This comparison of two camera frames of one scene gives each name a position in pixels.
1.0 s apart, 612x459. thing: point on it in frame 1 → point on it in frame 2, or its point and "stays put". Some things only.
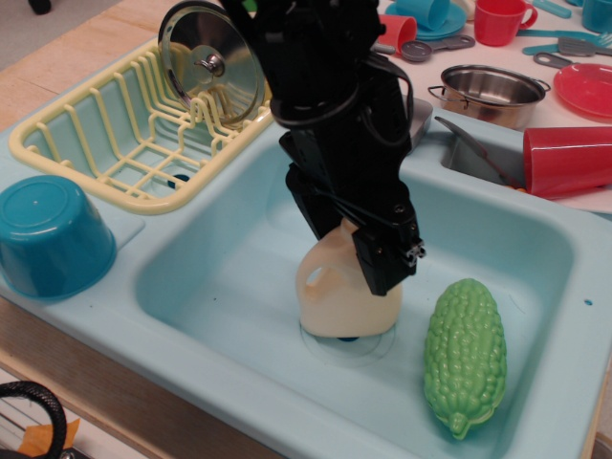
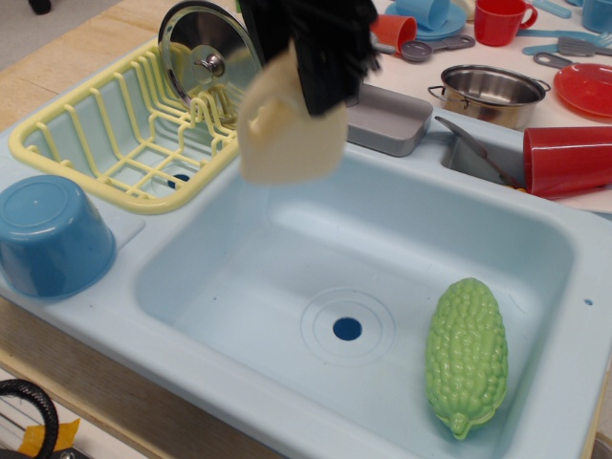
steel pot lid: x=207 y=49 stays put
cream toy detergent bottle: x=335 y=297 → x=280 y=140
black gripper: x=355 y=134 → x=339 y=32
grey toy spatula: x=571 y=47 stays put
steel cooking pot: x=492 y=96 stays put
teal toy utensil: x=603 y=38 stays put
